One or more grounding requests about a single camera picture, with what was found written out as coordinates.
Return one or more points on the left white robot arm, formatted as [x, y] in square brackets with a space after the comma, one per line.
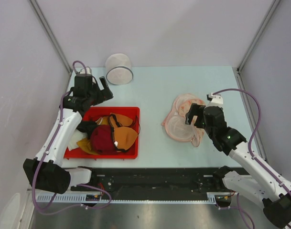
[45, 171]

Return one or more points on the left aluminium frame post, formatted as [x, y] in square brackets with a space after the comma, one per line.
[48, 31]

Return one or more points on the aluminium frame post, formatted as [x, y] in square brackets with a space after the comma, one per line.
[48, 31]
[263, 25]

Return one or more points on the black bra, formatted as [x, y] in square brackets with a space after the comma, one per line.
[87, 127]

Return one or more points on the dark red bra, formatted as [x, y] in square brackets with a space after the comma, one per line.
[102, 142]

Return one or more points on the white mesh laundry bag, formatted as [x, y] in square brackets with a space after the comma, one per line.
[118, 69]

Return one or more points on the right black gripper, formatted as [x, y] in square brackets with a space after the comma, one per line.
[195, 108]

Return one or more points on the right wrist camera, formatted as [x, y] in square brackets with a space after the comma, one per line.
[215, 100]

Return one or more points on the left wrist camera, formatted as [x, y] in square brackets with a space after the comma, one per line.
[86, 70]

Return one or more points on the pink tulip laundry bag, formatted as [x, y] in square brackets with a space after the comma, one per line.
[175, 125]

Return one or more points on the mustard yellow garment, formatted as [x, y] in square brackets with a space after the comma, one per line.
[85, 145]

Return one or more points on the right aluminium frame post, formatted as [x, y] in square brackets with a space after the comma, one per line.
[263, 25]

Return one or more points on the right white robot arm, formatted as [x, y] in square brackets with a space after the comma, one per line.
[267, 188]

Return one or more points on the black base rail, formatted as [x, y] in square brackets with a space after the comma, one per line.
[162, 184]

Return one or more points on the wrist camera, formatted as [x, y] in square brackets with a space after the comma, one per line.
[215, 100]
[86, 70]

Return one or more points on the white slotted cable duct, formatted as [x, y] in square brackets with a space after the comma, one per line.
[91, 199]

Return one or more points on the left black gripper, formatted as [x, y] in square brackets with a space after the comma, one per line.
[105, 94]

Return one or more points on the white garment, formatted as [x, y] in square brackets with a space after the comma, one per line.
[77, 136]

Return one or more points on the red plastic bin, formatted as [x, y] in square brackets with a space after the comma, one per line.
[97, 112]

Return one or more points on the orange bra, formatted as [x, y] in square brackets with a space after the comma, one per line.
[123, 135]

